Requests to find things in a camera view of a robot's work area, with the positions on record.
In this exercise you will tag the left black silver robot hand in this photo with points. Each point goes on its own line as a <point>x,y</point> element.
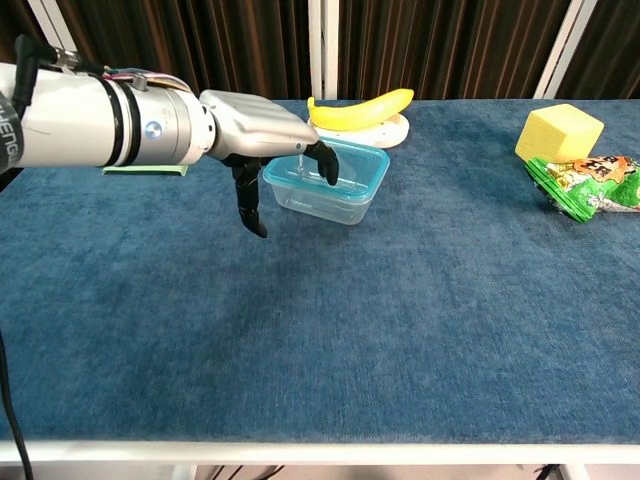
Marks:
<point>255,127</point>

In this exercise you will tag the teal-rimmed clear plastic lid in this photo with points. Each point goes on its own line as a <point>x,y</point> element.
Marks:
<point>360,192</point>

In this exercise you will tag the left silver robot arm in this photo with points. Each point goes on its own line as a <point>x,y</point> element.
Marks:
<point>75,120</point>

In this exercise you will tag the clear plastic container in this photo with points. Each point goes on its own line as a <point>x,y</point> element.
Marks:
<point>325,210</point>

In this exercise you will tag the yellow banana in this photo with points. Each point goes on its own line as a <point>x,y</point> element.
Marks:
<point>360,112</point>

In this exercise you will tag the light green plastic dustpan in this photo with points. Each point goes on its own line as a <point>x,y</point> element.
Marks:
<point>145,170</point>

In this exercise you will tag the white round plate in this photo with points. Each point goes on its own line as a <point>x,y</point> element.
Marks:
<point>392,132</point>

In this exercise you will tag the blue velvet tablecloth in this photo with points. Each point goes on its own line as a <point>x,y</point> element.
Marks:
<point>320,325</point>

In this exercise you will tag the yellow sponge cube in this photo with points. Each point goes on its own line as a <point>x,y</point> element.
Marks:
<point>555,130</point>

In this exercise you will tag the green orange snack bag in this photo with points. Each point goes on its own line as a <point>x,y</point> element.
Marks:
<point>580,187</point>

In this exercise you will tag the white frame post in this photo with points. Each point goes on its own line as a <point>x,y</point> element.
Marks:
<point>324,45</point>
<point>47,15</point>
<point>562,50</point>

